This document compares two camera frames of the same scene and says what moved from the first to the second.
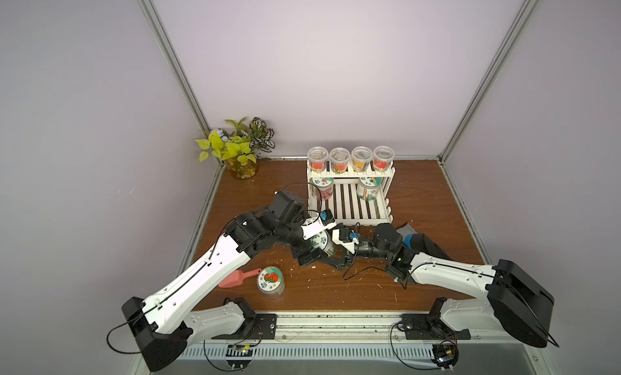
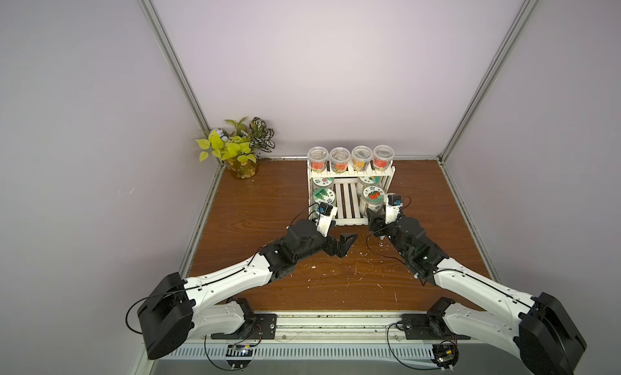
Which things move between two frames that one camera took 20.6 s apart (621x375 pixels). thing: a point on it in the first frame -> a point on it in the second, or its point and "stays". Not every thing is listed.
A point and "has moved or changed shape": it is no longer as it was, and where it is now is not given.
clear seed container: (340, 158) stays
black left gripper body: (289, 236) -> (314, 244)
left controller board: (238, 356) stays
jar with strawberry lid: (271, 282) -> (373, 197)
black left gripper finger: (311, 255) -> (331, 246)
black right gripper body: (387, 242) -> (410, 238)
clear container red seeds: (318, 158) stays
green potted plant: (238, 145) stays
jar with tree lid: (324, 242) has moved or changed shape
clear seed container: (361, 157) stays
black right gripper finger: (340, 263) -> (377, 220)
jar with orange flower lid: (368, 187) stays
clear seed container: (382, 157) stays
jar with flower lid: (325, 187) stays
